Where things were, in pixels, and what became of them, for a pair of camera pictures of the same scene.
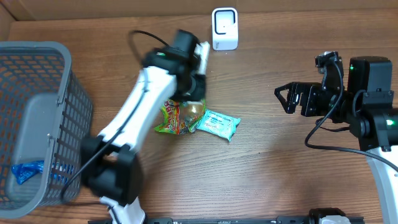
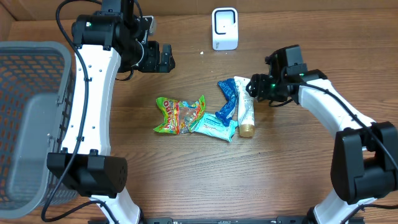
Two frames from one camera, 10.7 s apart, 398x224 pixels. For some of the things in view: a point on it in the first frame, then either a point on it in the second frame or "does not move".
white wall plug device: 224,28 does not move
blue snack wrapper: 23,170 → 230,89
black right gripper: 308,89 → 256,88
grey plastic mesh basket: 45,114 does not move
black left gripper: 200,91 → 153,63
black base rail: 281,219 does not move
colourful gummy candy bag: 181,117 does not move
